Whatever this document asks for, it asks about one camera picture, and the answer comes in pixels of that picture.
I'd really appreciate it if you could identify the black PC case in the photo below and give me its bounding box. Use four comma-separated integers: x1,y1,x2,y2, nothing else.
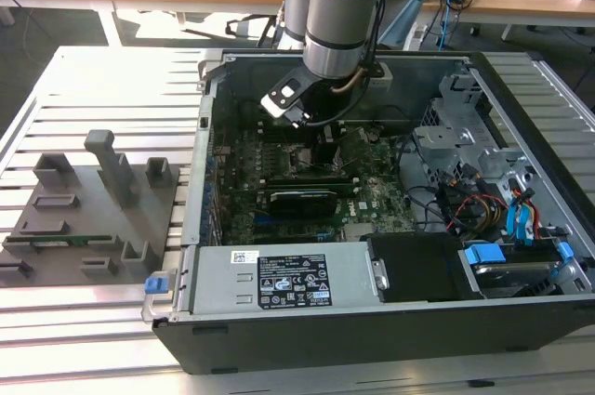
140,48,595,376

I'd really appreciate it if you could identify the black drive bay cover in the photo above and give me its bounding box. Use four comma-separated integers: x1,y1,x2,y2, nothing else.
361,230,480,304

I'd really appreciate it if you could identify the grey parts rack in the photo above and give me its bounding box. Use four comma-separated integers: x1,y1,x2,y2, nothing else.
0,128,183,289

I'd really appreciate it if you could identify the hanging blue cable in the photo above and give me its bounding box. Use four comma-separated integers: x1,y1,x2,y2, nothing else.
439,0,459,50

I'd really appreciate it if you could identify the green RAM stick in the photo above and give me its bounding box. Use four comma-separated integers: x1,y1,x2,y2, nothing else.
28,236,115,248

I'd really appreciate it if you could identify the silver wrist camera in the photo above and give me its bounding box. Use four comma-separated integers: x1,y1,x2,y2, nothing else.
258,67,318,129

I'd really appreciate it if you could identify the black graphics card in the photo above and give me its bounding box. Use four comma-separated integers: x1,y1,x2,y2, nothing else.
267,188,340,219

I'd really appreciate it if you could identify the silver metal drive cage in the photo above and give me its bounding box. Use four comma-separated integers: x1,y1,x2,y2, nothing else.
411,72,534,204

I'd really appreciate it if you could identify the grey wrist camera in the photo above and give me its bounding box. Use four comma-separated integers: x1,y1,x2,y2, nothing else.
370,63,395,88

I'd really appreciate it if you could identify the hard disk in blue carrier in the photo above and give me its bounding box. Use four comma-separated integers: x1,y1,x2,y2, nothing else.
457,239,588,299

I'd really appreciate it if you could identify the blue case latch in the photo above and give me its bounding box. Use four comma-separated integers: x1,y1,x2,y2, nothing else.
144,276,168,296

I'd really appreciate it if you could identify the coloured power wire bundle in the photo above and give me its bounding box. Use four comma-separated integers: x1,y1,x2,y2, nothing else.
445,193,509,233

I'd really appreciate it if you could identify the silver power supply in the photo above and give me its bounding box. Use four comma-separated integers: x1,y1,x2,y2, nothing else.
172,244,390,321

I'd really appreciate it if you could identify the black RAM slot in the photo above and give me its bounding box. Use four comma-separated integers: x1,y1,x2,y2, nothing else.
262,185,363,195
260,180,362,189
259,175,360,183

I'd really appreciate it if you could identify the CPU socket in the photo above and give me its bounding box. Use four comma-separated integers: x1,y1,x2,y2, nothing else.
286,141,340,178

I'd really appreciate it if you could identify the blue flat data wire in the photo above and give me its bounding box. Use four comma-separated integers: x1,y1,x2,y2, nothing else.
505,185,524,247
520,199,538,247

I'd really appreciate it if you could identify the green motherboard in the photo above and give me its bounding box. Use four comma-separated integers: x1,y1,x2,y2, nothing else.
208,125,419,247

